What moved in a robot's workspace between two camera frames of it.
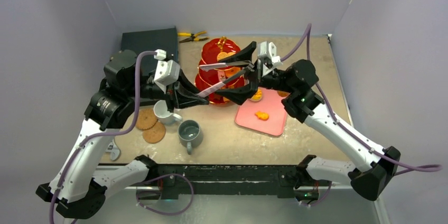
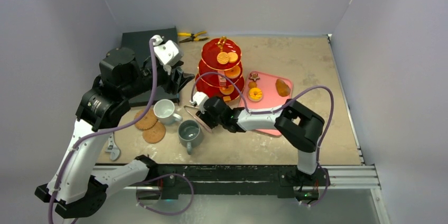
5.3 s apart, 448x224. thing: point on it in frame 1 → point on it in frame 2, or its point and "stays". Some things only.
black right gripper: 258,78 → 207,115
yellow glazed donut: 258,96 stays
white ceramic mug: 164,115 stays
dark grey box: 138,42 stays
